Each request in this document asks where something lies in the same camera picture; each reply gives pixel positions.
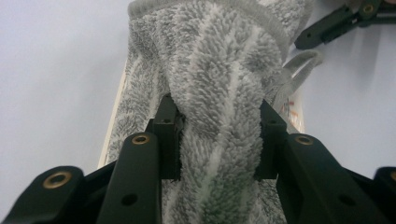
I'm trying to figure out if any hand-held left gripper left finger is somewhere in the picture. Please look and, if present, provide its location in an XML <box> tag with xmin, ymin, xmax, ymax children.
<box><xmin>96</xmin><ymin>92</ymin><xmax>183</xmax><ymax>224</ymax></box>

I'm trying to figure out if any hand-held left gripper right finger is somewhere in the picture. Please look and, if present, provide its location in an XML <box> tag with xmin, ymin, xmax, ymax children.
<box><xmin>255</xmin><ymin>99</ymin><xmax>390</xmax><ymax>224</ymax></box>

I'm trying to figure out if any grey striped fluffy towel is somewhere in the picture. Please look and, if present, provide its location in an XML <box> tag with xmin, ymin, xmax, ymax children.
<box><xmin>106</xmin><ymin>0</ymin><xmax>323</xmax><ymax>224</ymax></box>

